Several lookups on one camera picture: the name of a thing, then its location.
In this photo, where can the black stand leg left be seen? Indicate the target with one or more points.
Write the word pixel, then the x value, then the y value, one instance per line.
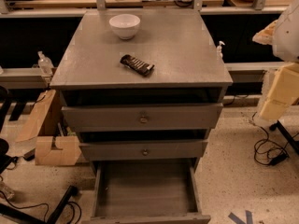
pixel 22 218

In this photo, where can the black stand leg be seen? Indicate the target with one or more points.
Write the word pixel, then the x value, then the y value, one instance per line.
pixel 22 218
pixel 294 143

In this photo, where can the dark striped snack packet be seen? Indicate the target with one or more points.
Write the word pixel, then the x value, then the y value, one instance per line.
pixel 137 65

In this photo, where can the black stand leg right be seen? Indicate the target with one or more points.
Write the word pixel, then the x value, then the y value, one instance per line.
pixel 294 143

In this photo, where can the grey drawer cabinet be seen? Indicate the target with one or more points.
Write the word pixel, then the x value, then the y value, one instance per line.
pixel 187 67

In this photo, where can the grey top drawer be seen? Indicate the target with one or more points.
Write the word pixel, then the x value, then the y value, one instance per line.
pixel 114 118

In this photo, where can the white ceramic bowl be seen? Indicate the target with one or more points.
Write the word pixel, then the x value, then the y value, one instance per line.
pixel 125 26

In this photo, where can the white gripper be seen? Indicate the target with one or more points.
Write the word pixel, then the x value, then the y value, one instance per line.
pixel 287 34

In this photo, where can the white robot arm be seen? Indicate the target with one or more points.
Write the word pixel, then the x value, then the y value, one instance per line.
pixel 283 35

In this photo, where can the grey bottom drawer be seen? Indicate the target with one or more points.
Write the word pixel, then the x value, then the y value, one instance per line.
pixel 146 192

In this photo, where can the small white pump bottle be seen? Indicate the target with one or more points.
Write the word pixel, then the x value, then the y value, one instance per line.
pixel 219 48

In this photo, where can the grey drawer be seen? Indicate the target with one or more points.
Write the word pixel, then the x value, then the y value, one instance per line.
pixel 146 192
pixel 114 118
pixel 111 146

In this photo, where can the clear sanitizer bottle left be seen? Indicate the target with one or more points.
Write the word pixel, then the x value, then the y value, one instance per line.
pixel 45 64

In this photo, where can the grey middle drawer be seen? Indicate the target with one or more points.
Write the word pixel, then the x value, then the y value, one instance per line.
pixel 111 146

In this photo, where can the black chair at left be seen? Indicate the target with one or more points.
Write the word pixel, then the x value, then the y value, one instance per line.
pixel 8 154

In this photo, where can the cardboard box on floor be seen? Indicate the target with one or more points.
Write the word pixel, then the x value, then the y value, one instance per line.
pixel 42 127

